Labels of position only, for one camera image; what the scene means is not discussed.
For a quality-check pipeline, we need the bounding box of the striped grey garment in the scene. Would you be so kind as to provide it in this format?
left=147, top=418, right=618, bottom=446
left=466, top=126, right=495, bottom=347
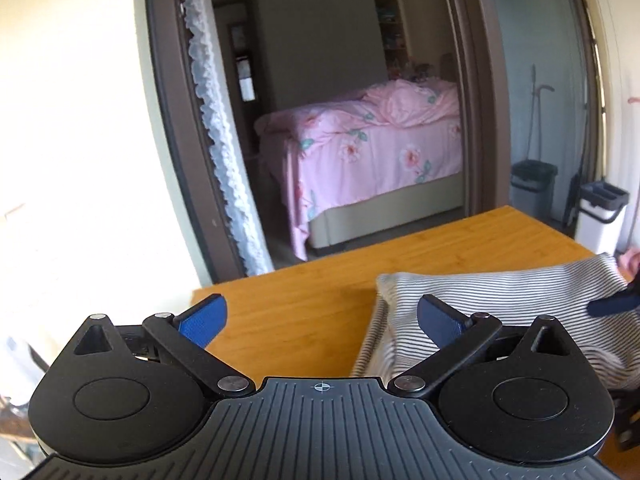
left=351, top=252, right=640, bottom=396

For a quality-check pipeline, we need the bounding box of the bed with pink floral sheet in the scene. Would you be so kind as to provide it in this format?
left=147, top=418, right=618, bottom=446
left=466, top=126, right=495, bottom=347
left=255, top=80, right=467, bottom=262

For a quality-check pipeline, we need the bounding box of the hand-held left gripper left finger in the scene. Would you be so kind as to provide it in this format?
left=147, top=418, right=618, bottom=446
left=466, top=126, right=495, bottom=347
left=54, top=295, right=258, bottom=399

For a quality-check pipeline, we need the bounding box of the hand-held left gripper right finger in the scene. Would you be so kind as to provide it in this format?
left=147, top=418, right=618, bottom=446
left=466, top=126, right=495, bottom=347
left=388, top=295, right=589, bottom=401

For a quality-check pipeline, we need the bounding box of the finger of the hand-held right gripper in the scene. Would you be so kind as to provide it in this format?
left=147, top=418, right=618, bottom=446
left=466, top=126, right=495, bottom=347
left=587, top=282, right=640, bottom=319

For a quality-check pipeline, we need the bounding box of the wooden bookshelf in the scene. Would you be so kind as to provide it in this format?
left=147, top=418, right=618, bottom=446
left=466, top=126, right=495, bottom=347
left=375, top=0, right=407, bottom=68

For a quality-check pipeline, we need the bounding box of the white lace curtain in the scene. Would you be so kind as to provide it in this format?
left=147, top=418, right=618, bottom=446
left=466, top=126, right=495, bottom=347
left=178, top=0, right=274, bottom=277

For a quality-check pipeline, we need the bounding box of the glass sliding door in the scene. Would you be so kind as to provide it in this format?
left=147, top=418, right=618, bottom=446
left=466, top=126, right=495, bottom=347
left=487, top=0, right=596, bottom=226

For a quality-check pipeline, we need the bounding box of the brown door frame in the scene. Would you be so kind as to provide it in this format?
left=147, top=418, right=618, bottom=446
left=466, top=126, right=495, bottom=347
left=144, top=0, right=602, bottom=285

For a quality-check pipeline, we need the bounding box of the pink quilt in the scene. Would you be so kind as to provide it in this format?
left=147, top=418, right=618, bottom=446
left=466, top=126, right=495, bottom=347
left=362, top=80, right=460, bottom=128

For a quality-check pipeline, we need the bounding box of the dark wooden shelf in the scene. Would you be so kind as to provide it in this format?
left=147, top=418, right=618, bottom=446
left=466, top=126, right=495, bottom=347
left=229, top=22, right=257, bottom=104

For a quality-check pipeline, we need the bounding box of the white trash bin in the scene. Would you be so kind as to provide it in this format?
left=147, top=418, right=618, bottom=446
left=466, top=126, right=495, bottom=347
left=574, top=180, right=630, bottom=257

